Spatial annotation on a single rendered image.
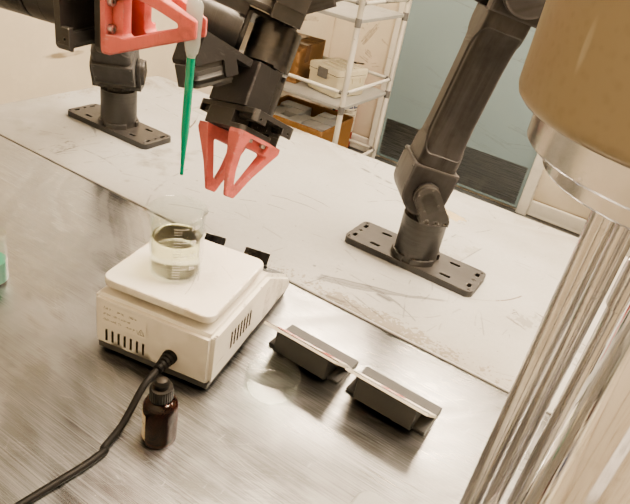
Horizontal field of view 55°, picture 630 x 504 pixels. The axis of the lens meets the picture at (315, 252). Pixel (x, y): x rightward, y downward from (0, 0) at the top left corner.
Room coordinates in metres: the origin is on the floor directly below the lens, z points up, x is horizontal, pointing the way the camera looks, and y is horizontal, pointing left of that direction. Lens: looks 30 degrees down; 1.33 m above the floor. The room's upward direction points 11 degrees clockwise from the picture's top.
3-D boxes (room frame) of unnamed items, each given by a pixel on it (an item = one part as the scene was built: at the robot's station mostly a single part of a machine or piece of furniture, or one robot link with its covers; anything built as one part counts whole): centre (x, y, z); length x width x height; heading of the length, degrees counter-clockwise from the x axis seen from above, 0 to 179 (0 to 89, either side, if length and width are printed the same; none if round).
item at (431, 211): (0.76, -0.13, 1.00); 0.09 x 0.06 x 0.06; 9
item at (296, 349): (0.51, -0.02, 0.92); 0.09 x 0.06 x 0.04; 62
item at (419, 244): (0.77, -0.14, 0.94); 0.20 x 0.07 x 0.08; 63
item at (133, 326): (0.53, 0.11, 0.94); 0.22 x 0.13 x 0.08; 165
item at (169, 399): (0.37, 0.10, 0.93); 0.03 x 0.03 x 0.07
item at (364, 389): (0.46, -0.10, 0.92); 0.09 x 0.06 x 0.04; 62
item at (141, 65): (1.03, 0.39, 1.00); 0.09 x 0.06 x 0.06; 101
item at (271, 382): (0.45, 0.02, 0.91); 0.06 x 0.06 x 0.02
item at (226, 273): (0.50, 0.12, 0.98); 0.12 x 0.12 x 0.01; 75
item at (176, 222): (0.49, 0.13, 1.02); 0.06 x 0.05 x 0.08; 120
